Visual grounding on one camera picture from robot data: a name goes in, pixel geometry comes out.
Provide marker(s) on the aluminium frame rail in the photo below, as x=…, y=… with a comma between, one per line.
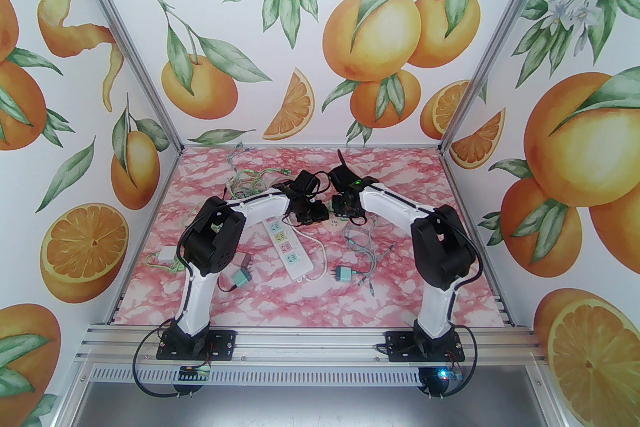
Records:
x=310, y=345

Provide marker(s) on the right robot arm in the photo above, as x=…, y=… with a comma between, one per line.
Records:
x=440, y=305

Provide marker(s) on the black left mount plate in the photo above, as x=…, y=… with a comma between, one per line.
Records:
x=225, y=345

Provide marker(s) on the white power strip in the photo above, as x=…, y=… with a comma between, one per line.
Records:
x=287, y=247

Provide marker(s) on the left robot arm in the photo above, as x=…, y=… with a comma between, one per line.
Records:
x=200, y=295

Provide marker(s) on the aluminium frame post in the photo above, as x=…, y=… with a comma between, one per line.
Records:
x=129, y=39
x=502, y=39

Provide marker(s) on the white charger brick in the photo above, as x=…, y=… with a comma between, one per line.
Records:
x=165, y=256

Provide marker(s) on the teal blue USB charger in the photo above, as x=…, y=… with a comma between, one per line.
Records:
x=344, y=275

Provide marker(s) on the black mount plate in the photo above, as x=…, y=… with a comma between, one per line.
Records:
x=400, y=346
x=225, y=345

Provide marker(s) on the mauve USB charger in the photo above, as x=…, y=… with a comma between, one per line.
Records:
x=239, y=262

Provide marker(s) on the black right mount plate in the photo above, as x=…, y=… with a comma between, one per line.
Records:
x=400, y=346

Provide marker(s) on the grey metal shelf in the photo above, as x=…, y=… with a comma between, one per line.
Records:
x=310, y=407

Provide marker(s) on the small circuit board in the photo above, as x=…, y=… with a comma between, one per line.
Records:
x=450, y=374
x=196, y=372

